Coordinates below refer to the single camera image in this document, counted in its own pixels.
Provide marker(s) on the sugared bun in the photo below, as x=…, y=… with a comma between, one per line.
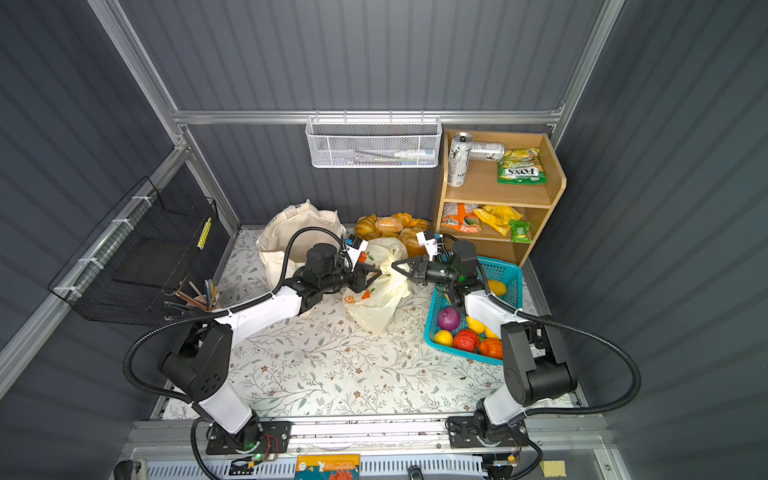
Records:
x=389, y=225

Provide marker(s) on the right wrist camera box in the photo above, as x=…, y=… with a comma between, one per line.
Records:
x=433, y=243

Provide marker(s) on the orange pumpkin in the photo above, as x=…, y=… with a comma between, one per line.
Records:
x=491, y=348

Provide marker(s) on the yellow bread tray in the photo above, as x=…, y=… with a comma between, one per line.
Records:
x=407, y=236

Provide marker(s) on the toothpaste tube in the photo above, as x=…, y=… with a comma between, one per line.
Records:
x=415, y=155

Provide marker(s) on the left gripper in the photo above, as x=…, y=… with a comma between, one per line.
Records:
x=358, y=277

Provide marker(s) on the lying white can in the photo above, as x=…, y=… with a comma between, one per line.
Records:
x=487, y=151

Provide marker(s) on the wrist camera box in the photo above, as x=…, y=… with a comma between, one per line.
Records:
x=354, y=248
x=433, y=243

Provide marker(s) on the yellow lemon top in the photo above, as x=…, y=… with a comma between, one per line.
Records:
x=475, y=325

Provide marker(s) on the small green packet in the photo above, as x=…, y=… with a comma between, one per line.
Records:
x=520, y=231

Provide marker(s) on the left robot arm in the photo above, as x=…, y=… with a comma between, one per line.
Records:
x=198, y=364

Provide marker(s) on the purple onion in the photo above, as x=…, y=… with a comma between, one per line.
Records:
x=449, y=319

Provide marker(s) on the black wire wall basket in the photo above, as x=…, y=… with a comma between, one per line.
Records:
x=162, y=237

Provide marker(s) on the teal plastic basket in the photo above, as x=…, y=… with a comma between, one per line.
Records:
x=507, y=273

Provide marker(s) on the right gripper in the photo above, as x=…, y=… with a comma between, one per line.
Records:
x=421, y=273

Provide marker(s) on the yellow plastic grocery bag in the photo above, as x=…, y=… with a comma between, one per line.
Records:
x=374, y=307

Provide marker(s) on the red tomato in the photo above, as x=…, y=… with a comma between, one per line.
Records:
x=466, y=340

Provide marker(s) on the teal orange card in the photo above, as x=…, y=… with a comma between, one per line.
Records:
x=328, y=467

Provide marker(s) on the braided bread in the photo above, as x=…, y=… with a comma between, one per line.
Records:
x=365, y=228

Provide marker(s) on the white wire wall basket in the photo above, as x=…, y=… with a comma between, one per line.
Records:
x=355, y=145

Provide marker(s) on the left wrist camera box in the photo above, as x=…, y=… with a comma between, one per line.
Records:
x=354, y=248

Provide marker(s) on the orange snack packet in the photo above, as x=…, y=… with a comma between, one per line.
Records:
x=461, y=217

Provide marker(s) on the tall white energy can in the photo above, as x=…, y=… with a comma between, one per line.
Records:
x=459, y=157

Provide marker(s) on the yellow corn piece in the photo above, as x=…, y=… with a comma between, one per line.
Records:
x=498, y=288

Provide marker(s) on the yellow snack packet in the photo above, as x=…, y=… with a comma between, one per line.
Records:
x=498, y=217

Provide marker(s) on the yellow fruit bottom left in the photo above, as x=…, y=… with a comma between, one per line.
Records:
x=444, y=338

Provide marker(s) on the wooden shelf unit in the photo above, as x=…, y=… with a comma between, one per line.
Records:
x=481, y=187

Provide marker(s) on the green candy bag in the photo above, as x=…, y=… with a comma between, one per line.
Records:
x=521, y=167

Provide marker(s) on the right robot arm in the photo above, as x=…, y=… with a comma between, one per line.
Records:
x=535, y=359

